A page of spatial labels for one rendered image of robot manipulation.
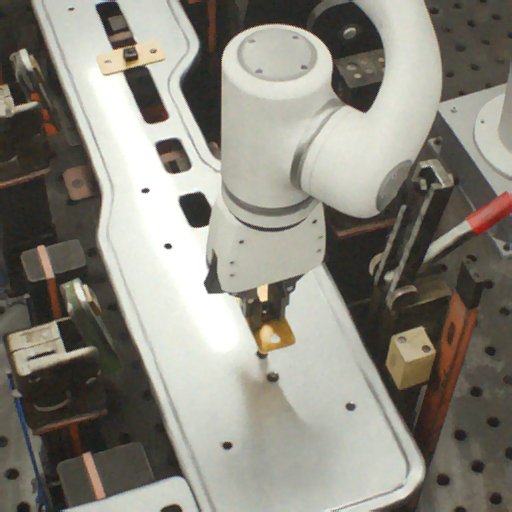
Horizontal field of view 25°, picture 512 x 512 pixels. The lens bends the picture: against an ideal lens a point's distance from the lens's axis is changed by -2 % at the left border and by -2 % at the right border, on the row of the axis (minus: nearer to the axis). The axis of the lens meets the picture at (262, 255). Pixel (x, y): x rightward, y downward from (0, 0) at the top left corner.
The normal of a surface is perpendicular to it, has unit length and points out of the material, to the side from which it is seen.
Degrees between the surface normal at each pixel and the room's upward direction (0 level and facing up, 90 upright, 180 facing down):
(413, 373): 90
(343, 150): 36
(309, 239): 90
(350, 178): 59
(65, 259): 0
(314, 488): 0
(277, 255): 92
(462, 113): 2
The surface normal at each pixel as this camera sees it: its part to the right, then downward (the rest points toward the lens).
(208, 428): 0.04, -0.62
